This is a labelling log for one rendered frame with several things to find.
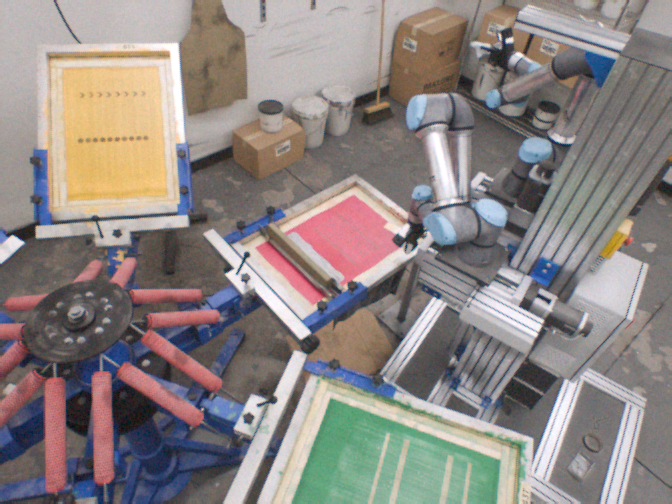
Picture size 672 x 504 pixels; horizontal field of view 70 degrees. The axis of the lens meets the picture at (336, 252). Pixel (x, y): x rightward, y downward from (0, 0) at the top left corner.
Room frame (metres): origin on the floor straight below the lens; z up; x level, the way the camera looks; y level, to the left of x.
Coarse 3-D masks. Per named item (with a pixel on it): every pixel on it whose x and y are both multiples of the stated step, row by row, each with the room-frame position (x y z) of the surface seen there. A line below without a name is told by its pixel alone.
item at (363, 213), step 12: (336, 204) 1.80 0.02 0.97; (348, 204) 1.81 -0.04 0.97; (360, 204) 1.82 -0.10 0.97; (324, 216) 1.70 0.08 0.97; (360, 216) 1.73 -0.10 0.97; (372, 216) 1.74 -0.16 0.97; (300, 228) 1.60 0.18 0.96; (312, 240) 1.53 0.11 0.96; (324, 240) 1.54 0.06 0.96; (264, 252) 1.43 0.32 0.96; (276, 252) 1.44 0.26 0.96; (276, 264) 1.37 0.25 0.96; (288, 264) 1.37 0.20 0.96
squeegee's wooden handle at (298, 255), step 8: (272, 224) 1.50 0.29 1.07; (272, 232) 1.47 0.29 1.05; (280, 232) 1.46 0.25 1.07; (280, 240) 1.43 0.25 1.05; (288, 240) 1.42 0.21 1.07; (288, 248) 1.39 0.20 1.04; (296, 248) 1.38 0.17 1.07; (296, 256) 1.35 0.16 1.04; (304, 256) 1.34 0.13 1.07; (304, 264) 1.32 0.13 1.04; (312, 264) 1.30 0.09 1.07; (312, 272) 1.28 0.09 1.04; (320, 272) 1.26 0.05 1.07; (320, 280) 1.24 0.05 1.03; (328, 280) 1.22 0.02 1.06; (328, 288) 1.23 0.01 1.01
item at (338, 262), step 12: (372, 228) 1.65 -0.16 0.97; (384, 228) 1.66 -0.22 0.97; (384, 240) 1.58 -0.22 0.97; (324, 252) 1.47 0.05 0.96; (336, 252) 1.48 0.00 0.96; (384, 252) 1.51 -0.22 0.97; (336, 264) 1.40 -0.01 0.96; (348, 264) 1.41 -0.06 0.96; (360, 264) 1.42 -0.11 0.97; (372, 264) 1.43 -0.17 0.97; (288, 276) 1.31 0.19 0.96; (300, 276) 1.31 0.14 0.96; (348, 276) 1.34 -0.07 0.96; (300, 288) 1.25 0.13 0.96; (312, 288) 1.26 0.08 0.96; (312, 300) 1.19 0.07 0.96
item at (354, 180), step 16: (352, 176) 1.99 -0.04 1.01; (320, 192) 1.84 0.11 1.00; (336, 192) 1.87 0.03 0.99; (368, 192) 1.89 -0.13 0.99; (304, 208) 1.72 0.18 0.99; (384, 208) 1.81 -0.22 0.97; (400, 208) 1.78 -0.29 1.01; (240, 240) 1.45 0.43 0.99; (240, 256) 1.37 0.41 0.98; (400, 256) 1.46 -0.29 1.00; (256, 272) 1.29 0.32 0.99; (384, 272) 1.36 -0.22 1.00; (272, 288) 1.21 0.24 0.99; (368, 288) 1.27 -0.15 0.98; (288, 304) 1.13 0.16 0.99
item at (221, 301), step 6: (228, 288) 1.14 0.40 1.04; (216, 294) 1.11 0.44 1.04; (222, 294) 1.11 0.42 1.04; (228, 294) 1.11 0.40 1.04; (234, 294) 1.12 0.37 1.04; (210, 300) 1.08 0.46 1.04; (216, 300) 1.08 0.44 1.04; (222, 300) 1.08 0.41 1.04; (228, 300) 1.09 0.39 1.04; (240, 300) 1.12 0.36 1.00; (210, 306) 1.05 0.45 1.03; (216, 306) 1.05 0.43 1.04; (222, 306) 1.06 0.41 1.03; (228, 306) 1.08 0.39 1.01
